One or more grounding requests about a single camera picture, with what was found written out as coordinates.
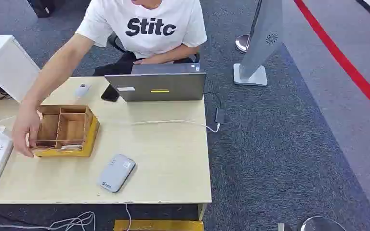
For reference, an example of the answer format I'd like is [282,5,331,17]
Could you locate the person's right hand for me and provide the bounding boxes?
[12,101,44,158]

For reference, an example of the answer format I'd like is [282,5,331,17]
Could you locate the person's left hand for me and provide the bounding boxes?
[133,55,164,65]

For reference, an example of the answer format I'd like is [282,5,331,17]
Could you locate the wooden compartment box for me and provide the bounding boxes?
[28,104,101,158]

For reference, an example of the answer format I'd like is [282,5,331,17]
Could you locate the person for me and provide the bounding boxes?
[12,0,208,158]

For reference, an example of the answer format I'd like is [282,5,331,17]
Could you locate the grey laptop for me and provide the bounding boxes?
[104,63,207,103]

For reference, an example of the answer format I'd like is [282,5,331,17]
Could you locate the black flat phone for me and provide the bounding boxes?
[101,84,120,103]

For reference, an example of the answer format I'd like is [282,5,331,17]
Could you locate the white cabinet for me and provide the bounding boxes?
[0,35,41,103]

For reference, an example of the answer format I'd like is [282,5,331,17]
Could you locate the white computer mouse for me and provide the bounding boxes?
[74,83,92,99]

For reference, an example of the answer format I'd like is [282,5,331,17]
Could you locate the black power adapter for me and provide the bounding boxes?
[215,107,226,125]

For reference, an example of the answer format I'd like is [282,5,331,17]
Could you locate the chrome round stand base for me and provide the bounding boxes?
[235,34,250,53]
[300,216,348,231]

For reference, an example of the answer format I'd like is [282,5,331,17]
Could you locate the white square stand base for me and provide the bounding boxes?
[233,63,268,87]

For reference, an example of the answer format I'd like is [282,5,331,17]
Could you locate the black case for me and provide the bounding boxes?
[26,0,66,18]

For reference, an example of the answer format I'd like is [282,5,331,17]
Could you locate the yellow box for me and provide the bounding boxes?
[113,219,205,231]

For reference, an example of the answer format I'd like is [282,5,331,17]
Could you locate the long white charger cable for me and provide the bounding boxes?
[102,119,221,134]

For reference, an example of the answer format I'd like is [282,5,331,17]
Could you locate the thin black cable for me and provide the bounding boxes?
[203,92,223,109]

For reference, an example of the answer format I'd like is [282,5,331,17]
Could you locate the white cable bundle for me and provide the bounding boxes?
[0,211,96,231]

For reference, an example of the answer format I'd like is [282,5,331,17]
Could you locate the short white cable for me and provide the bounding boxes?
[125,203,132,231]

